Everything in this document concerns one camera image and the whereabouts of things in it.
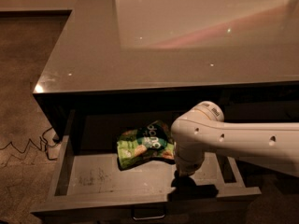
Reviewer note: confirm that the grey drawer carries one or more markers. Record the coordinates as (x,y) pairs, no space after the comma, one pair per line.
(88,185)
(259,105)

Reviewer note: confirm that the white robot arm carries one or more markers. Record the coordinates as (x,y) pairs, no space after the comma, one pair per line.
(202,129)

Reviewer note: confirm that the grey drawer cabinet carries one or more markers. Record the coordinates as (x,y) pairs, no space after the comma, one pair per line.
(141,56)

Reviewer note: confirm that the green snack bag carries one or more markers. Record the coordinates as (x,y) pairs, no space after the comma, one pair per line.
(149,143)

